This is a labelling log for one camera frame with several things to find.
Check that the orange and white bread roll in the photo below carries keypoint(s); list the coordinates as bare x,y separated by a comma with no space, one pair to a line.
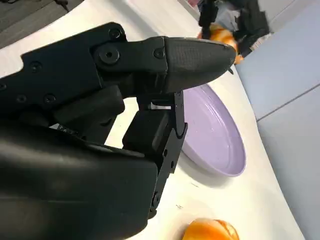
210,230
222,35

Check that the lilac plate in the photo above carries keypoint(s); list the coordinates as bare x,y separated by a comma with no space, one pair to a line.
212,135

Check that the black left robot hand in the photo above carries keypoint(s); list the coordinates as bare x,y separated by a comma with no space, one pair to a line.
250,25

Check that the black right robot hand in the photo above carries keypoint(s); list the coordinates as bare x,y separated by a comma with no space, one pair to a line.
62,175

